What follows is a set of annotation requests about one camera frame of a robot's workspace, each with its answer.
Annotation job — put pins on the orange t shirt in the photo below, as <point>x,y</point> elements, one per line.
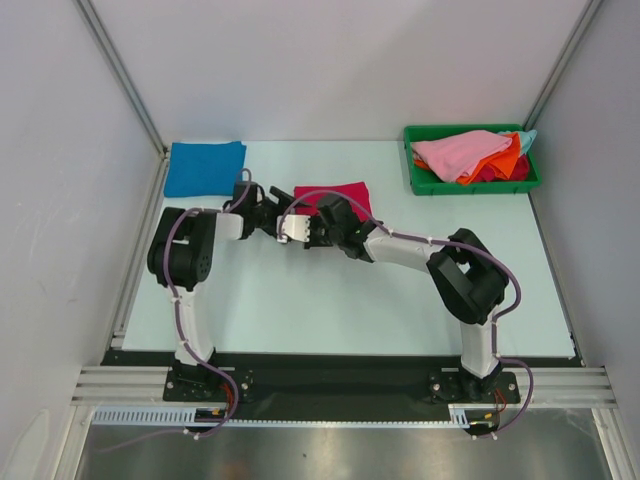
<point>511,154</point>

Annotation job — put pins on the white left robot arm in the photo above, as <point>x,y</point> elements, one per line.
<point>181,258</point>

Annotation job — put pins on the aluminium frame post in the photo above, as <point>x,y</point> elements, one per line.
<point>576,37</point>
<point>114,61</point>

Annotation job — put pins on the light blue t shirt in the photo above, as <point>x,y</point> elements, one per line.
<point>526,139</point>

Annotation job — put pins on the green plastic bin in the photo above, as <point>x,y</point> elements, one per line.
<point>424,182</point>

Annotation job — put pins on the magenta t shirt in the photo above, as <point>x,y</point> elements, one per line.
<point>357,194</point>

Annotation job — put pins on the dark red t shirt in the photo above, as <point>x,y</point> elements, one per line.
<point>495,171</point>

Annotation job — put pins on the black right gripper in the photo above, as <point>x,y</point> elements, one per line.
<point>316,235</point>

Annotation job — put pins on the aluminium front rail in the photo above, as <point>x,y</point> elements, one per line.
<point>139,385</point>

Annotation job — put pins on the folded blue t shirt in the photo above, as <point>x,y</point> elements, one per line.
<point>197,169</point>

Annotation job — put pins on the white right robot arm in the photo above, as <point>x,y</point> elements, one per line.
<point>470,285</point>

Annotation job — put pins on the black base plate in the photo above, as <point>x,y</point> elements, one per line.
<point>336,388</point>

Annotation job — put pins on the right aluminium frame post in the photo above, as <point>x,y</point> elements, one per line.
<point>576,37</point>

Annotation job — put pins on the left aluminium frame post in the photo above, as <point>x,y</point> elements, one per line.
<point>114,61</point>

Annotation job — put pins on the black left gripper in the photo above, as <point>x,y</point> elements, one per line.
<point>285,201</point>

